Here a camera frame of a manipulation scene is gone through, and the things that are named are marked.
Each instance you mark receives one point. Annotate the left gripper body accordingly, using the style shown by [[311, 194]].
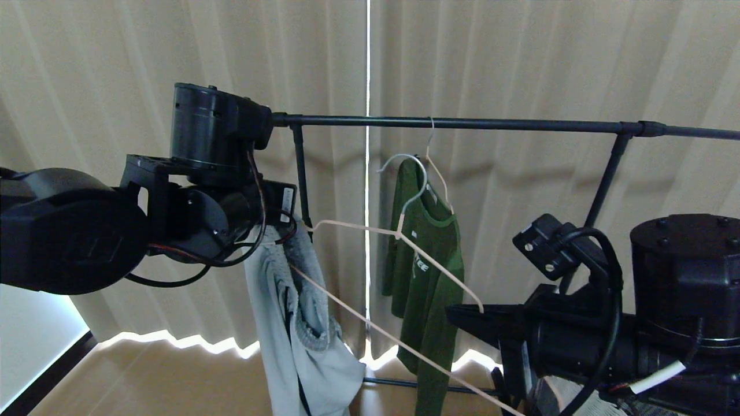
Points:
[[231, 219]]

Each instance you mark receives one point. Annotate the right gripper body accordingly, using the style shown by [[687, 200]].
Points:
[[566, 346]]

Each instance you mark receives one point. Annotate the pale grey shorts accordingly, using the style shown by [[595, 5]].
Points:
[[277, 323]]

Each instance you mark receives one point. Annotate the green long-sleeved shirt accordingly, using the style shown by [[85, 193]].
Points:
[[428, 289]]

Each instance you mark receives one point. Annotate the pink clothes hanger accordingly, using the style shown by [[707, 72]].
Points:
[[400, 231], [442, 182]]

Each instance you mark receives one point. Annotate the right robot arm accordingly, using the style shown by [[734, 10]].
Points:
[[688, 277]]

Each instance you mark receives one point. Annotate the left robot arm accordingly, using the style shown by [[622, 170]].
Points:
[[58, 231]]

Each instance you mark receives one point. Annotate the white laundry basket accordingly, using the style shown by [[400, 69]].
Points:
[[558, 398]]

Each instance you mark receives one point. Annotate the black clothes rack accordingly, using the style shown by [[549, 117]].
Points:
[[520, 123]]

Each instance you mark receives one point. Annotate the window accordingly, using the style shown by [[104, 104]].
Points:
[[29, 335]]

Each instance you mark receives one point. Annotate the beige curtain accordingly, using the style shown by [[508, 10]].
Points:
[[520, 58]]

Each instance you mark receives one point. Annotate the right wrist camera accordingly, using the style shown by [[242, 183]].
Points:
[[549, 245]]

